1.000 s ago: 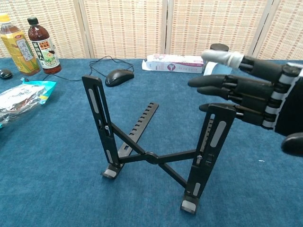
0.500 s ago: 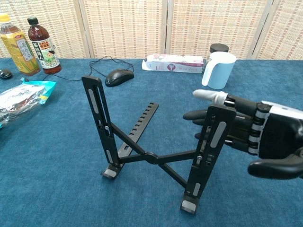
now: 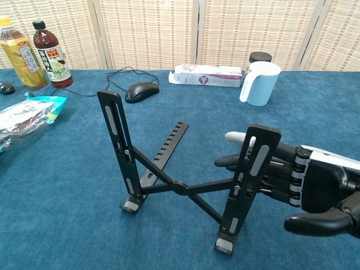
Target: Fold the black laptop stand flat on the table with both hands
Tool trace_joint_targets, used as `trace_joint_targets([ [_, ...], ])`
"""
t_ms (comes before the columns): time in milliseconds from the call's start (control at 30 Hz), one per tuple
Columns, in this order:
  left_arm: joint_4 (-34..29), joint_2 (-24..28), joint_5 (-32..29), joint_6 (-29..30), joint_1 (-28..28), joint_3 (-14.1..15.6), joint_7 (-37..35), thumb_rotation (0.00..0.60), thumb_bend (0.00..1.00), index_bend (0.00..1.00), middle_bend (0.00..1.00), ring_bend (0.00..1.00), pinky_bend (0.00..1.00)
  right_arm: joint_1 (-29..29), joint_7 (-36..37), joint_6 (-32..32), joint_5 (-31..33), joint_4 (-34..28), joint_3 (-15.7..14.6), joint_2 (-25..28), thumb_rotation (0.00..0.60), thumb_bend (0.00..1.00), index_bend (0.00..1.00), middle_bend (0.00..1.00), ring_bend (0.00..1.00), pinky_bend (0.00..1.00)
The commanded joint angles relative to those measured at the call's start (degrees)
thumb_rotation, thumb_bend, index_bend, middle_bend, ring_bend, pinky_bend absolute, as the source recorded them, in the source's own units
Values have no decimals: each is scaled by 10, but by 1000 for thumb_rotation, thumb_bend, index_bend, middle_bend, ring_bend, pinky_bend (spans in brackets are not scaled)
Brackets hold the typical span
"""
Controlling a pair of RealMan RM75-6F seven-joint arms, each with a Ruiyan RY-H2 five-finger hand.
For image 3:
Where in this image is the teal clear snack bag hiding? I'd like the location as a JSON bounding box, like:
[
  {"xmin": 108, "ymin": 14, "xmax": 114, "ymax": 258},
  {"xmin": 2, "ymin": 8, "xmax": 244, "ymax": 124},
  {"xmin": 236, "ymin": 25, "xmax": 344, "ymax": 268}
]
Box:
[{"xmin": 0, "ymin": 92, "xmax": 68, "ymax": 154}]

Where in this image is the black mouse cable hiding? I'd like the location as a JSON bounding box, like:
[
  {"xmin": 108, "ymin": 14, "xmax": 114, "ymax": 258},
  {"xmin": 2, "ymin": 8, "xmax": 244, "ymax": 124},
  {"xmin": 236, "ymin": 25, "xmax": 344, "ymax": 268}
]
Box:
[{"xmin": 49, "ymin": 66, "xmax": 160, "ymax": 97}]

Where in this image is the blue carpet table cover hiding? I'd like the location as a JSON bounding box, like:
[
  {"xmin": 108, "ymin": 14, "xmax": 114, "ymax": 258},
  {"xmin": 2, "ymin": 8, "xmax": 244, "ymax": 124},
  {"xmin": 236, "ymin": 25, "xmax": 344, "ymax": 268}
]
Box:
[{"xmin": 0, "ymin": 68, "xmax": 360, "ymax": 270}]

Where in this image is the woven bamboo folding screen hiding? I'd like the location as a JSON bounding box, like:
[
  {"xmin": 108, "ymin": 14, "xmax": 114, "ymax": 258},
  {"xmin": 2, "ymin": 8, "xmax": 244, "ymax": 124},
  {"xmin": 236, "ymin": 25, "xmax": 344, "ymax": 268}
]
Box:
[{"xmin": 0, "ymin": 0, "xmax": 360, "ymax": 71}]

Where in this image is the black computer mouse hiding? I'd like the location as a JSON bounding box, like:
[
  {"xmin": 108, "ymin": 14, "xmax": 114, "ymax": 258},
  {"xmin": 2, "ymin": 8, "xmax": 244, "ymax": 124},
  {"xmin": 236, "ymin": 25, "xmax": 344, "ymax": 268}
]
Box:
[{"xmin": 124, "ymin": 82, "xmax": 160, "ymax": 104}]

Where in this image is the glass jar with black lid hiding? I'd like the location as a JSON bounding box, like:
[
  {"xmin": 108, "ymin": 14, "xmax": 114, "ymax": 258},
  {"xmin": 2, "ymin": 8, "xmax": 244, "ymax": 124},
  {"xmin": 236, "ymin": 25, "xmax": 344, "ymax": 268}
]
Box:
[{"xmin": 244, "ymin": 52, "xmax": 273, "ymax": 78}]

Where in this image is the light blue handled pitcher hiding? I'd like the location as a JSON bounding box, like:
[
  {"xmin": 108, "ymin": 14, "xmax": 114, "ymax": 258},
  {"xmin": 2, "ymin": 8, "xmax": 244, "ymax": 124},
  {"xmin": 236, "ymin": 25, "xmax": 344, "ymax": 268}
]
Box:
[{"xmin": 239, "ymin": 61, "xmax": 282, "ymax": 107}]

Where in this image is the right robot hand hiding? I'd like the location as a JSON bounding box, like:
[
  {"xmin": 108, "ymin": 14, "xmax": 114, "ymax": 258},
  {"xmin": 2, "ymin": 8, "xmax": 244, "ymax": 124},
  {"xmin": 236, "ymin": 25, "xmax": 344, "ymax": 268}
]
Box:
[{"xmin": 214, "ymin": 130, "xmax": 360, "ymax": 237}]

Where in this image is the black folding laptop stand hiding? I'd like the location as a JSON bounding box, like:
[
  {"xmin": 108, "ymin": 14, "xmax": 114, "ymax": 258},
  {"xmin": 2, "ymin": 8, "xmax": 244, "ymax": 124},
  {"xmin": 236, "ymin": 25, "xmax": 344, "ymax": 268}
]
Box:
[{"xmin": 97, "ymin": 89, "xmax": 282, "ymax": 256}]

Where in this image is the small black oval case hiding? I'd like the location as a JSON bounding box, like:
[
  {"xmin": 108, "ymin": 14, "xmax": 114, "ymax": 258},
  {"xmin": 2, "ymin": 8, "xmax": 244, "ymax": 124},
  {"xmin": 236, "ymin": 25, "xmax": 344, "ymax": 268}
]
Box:
[{"xmin": 0, "ymin": 82, "xmax": 15, "ymax": 95}]

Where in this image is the dark bottle with black cap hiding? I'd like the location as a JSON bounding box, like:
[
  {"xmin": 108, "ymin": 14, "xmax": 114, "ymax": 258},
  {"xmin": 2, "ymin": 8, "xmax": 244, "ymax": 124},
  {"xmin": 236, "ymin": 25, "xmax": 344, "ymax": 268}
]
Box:
[{"xmin": 31, "ymin": 20, "xmax": 74, "ymax": 89}]

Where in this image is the floral print cardboard box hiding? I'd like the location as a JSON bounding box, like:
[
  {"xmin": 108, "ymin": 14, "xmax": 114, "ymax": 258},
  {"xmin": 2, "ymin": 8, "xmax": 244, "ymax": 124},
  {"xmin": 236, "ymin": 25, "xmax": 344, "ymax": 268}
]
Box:
[{"xmin": 168, "ymin": 63, "xmax": 243, "ymax": 88}]

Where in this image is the yellow label tea bottle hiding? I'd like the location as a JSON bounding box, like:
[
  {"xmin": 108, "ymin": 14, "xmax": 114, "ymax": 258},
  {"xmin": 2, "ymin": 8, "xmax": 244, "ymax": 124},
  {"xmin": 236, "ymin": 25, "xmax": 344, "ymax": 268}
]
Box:
[{"xmin": 0, "ymin": 15, "xmax": 48, "ymax": 91}]

